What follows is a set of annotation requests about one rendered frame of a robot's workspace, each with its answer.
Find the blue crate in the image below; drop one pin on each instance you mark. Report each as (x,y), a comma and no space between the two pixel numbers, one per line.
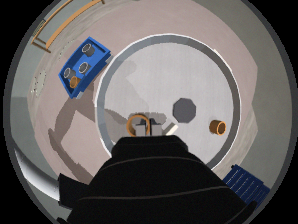
(77,58)

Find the bronze bushing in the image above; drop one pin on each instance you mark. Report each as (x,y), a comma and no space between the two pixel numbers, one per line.
(74,82)
(131,130)
(217,127)

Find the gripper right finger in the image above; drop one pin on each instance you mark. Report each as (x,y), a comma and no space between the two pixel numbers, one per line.
(155,127)

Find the grey metal sleeve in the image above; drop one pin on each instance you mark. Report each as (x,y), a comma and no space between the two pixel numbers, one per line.
(88,49)
(70,74)
(84,66)

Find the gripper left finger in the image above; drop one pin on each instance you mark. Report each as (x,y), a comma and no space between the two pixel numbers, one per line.
(141,128)

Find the grey round turntable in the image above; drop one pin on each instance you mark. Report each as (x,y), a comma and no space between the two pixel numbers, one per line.
(180,82)

